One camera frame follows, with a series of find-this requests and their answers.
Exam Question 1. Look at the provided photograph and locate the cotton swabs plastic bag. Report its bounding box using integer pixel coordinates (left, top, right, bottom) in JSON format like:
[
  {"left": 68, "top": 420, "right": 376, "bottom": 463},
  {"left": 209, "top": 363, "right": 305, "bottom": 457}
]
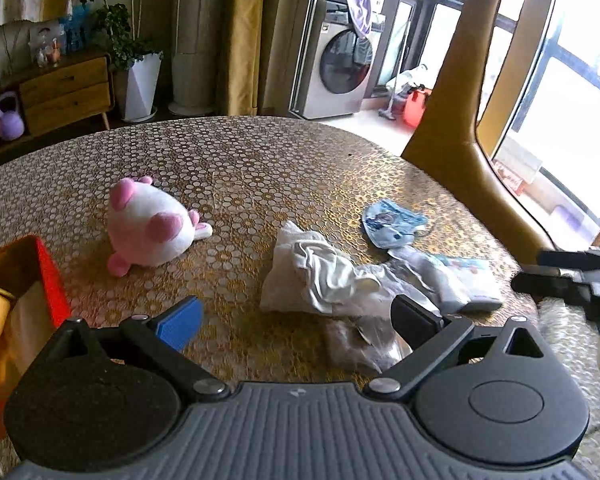
[{"left": 325, "top": 316, "right": 412, "bottom": 375}]

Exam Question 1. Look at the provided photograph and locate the blue printed face mask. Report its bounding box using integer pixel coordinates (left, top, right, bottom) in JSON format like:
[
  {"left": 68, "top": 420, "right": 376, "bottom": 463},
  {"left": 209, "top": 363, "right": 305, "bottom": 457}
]
[{"left": 361, "top": 198, "right": 429, "bottom": 249}]

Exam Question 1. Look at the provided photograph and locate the white mesh cloth bundle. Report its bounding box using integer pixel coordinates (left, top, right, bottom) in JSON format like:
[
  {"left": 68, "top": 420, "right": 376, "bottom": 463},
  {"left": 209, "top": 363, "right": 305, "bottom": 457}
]
[{"left": 260, "top": 221, "right": 396, "bottom": 320}]

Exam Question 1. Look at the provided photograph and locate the red metal tin box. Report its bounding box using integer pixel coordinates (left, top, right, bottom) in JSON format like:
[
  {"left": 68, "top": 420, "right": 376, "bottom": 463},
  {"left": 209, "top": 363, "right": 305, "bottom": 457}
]
[{"left": 0, "top": 235, "right": 71, "bottom": 440}]

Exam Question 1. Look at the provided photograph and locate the tissue pack white green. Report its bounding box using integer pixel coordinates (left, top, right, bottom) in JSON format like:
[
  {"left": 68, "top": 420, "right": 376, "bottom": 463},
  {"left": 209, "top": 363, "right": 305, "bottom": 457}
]
[{"left": 386, "top": 246, "right": 505, "bottom": 316}]

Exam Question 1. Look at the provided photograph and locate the pink white plush toy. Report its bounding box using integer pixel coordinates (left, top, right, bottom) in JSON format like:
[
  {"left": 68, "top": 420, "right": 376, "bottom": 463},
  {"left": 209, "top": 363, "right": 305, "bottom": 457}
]
[{"left": 107, "top": 177, "right": 213, "bottom": 278}]

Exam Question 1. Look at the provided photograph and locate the lace patterned tablecloth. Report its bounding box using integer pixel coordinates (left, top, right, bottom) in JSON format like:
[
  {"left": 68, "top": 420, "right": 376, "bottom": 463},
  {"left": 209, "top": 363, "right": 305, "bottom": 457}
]
[{"left": 0, "top": 117, "right": 600, "bottom": 479}]

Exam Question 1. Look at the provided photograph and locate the yellow giraffe plush statue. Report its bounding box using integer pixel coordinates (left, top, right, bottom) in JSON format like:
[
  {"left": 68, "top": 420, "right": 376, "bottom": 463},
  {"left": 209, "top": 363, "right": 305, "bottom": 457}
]
[{"left": 402, "top": 0, "right": 554, "bottom": 266}]

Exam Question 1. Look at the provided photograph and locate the red bucket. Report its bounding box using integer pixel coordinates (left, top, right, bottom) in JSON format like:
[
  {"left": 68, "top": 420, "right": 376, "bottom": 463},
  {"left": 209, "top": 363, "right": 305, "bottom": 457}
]
[{"left": 402, "top": 86, "right": 431, "bottom": 129}]

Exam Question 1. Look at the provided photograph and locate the white plant pot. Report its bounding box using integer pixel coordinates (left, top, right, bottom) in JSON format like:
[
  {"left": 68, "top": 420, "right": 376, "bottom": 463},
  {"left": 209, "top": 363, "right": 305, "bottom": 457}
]
[{"left": 123, "top": 53, "right": 162, "bottom": 122}]

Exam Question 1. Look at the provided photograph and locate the purple kettlebell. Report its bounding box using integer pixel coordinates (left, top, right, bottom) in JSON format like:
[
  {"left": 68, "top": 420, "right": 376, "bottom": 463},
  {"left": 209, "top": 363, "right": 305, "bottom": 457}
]
[{"left": 0, "top": 91, "right": 24, "bottom": 142}]

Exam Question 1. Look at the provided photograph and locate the washing machine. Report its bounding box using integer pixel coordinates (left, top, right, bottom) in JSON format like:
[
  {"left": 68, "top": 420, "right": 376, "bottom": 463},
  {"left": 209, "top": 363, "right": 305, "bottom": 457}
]
[{"left": 290, "top": 0, "right": 385, "bottom": 120}]

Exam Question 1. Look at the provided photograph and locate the wooden sideboard cabinet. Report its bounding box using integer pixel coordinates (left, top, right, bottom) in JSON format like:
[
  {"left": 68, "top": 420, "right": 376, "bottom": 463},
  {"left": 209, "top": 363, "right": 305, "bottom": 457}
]
[{"left": 0, "top": 48, "right": 114, "bottom": 156}]

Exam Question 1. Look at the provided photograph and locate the white standing air conditioner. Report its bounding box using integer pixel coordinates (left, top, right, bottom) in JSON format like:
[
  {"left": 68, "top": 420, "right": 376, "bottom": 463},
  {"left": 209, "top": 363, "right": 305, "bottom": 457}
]
[{"left": 169, "top": 0, "right": 225, "bottom": 117}]

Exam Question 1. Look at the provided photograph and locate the yellow curtain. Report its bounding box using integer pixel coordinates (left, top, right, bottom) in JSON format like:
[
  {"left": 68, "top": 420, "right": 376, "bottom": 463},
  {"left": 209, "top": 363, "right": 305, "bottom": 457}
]
[{"left": 221, "top": 0, "right": 263, "bottom": 116}]

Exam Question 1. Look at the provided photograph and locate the purple towel on washer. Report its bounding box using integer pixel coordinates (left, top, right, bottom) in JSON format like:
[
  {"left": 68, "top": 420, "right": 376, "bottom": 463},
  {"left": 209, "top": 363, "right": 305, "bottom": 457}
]
[{"left": 346, "top": 0, "right": 372, "bottom": 38}]

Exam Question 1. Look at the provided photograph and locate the potted green plant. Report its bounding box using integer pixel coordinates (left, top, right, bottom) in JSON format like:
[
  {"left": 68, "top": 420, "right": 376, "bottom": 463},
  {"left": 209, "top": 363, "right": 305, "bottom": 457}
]
[{"left": 79, "top": 0, "right": 162, "bottom": 70}]

